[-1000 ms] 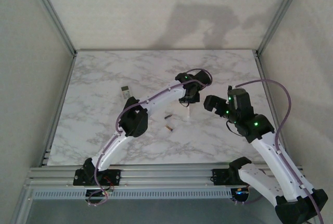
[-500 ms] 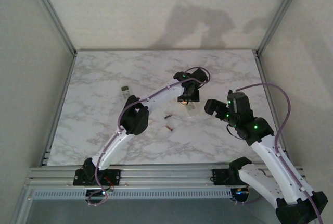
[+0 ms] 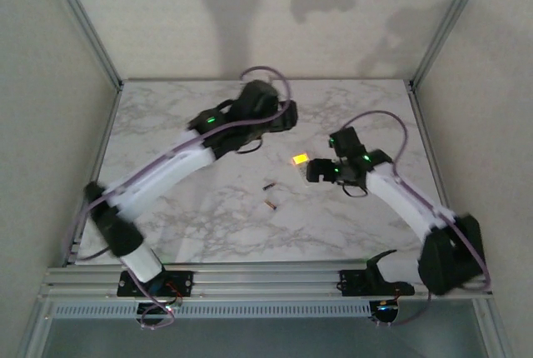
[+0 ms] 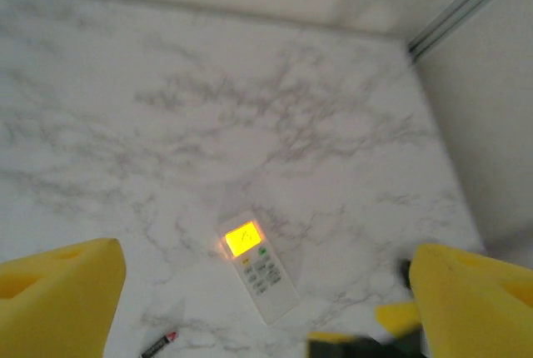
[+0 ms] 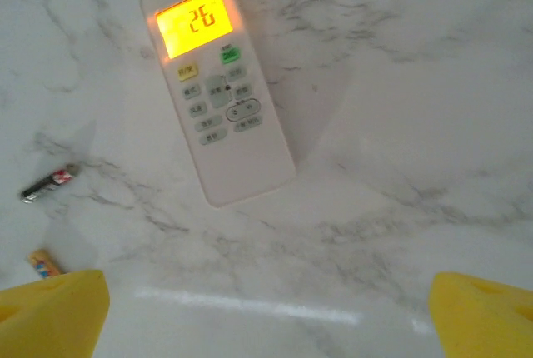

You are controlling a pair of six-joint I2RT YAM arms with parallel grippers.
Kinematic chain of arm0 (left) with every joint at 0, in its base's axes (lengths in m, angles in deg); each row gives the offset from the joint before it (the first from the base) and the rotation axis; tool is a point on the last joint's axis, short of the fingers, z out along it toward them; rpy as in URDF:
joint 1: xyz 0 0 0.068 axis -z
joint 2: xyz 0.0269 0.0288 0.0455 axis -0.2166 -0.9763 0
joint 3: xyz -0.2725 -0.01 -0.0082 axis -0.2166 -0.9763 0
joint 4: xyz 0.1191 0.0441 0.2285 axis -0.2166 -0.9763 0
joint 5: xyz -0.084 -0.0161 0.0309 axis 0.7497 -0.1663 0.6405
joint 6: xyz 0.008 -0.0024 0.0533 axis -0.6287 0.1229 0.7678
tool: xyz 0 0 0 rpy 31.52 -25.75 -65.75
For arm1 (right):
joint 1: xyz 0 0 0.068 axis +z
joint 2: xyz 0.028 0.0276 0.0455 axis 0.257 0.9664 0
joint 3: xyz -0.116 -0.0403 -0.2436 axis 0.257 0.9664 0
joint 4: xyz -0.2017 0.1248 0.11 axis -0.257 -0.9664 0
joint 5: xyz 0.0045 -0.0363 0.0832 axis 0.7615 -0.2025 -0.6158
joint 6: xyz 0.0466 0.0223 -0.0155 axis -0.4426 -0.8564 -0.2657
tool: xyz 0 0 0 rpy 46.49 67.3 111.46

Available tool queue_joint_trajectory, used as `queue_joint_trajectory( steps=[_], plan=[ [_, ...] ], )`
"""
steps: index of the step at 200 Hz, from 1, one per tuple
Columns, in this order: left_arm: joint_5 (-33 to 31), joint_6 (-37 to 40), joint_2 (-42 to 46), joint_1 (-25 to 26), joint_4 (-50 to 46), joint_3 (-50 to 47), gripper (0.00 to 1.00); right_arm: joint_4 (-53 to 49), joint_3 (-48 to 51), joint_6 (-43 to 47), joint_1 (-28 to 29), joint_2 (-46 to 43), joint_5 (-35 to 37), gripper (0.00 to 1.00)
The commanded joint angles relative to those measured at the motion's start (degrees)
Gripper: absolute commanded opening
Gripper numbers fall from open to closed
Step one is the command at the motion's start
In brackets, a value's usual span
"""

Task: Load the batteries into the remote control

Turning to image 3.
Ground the white remote control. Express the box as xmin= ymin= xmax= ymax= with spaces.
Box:
xmin=296 ymin=161 xmax=312 ymax=187

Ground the right gripper thin black cable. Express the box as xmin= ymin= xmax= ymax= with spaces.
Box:
xmin=341 ymin=181 xmax=370 ymax=200

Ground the gripper thin black cable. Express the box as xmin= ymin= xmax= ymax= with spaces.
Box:
xmin=341 ymin=181 xmax=370 ymax=200
xmin=235 ymin=137 xmax=264 ymax=156

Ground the left gripper thin black cable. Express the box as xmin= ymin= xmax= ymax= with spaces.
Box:
xmin=235 ymin=137 xmax=264 ymax=156

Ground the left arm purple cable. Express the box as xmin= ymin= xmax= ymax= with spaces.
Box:
xmin=62 ymin=65 xmax=292 ymax=330

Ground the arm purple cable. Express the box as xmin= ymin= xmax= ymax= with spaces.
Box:
xmin=62 ymin=65 xmax=292 ymax=330
xmin=339 ymin=110 xmax=492 ymax=328

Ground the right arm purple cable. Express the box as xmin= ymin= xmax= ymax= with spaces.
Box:
xmin=339 ymin=110 xmax=492 ymax=328

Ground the aluminium table side rail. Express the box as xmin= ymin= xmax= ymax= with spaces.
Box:
xmin=406 ymin=89 xmax=453 ymax=217
xmin=65 ymin=89 xmax=122 ymax=268

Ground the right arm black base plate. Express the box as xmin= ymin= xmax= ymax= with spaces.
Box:
xmin=339 ymin=269 xmax=416 ymax=297

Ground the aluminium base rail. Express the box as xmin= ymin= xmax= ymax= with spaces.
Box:
xmin=39 ymin=264 xmax=495 ymax=301

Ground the black controller board with wires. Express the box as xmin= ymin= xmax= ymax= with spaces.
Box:
xmin=371 ymin=301 xmax=401 ymax=326
xmin=137 ymin=301 xmax=184 ymax=322

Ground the grey slotted cable duct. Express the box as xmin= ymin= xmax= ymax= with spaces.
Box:
xmin=53 ymin=301 xmax=372 ymax=320

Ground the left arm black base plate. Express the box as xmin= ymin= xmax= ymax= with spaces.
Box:
xmin=117 ymin=270 xmax=195 ymax=298

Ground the aluminium frame post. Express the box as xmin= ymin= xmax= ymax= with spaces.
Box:
xmin=410 ymin=0 xmax=492 ymax=92
xmin=41 ymin=0 xmax=124 ymax=92

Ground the aluminium frame leg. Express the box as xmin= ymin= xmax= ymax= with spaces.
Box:
xmin=474 ymin=299 xmax=516 ymax=358
xmin=22 ymin=301 xmax=57 ymax=358

